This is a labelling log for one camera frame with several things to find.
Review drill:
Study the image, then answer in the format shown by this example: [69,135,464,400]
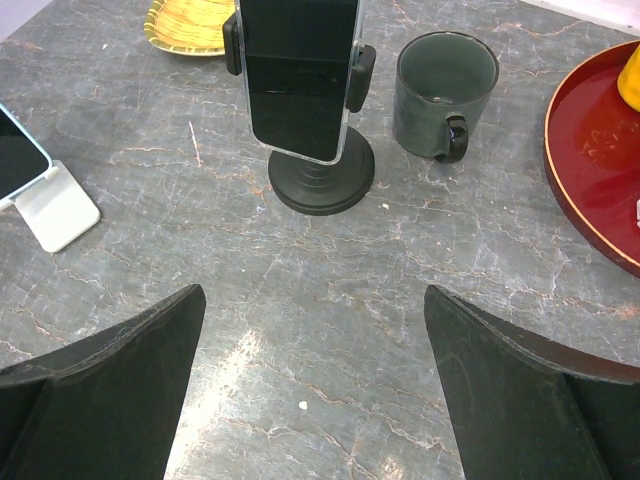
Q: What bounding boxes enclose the yellow mug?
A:
[617,45,640,112]

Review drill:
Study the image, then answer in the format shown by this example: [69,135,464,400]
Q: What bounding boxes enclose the light blue case phone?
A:
[0,105,53,209]

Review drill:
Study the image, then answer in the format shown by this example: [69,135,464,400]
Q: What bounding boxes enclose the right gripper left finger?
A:
[1,284,206,479]

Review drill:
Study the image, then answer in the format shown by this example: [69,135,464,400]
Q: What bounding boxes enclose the white phone stand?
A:
[13,160,101,253]

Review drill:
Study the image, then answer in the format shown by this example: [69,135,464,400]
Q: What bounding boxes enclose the black round phone stand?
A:
[222,12,376,216]

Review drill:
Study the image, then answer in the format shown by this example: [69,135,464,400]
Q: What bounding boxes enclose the dark green mug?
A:
[393,31,499,164]

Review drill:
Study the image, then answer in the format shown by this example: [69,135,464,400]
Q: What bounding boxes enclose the yellow woven basket tray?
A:
[143,0,236,57]

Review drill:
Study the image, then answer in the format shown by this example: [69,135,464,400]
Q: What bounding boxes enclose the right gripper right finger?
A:
[424,285,639,479]

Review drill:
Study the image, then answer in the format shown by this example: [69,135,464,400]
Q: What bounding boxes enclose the clear case phone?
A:
[238,0,359,162]

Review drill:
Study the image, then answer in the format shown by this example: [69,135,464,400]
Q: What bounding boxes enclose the red round tray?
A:
[544,41,639,275]

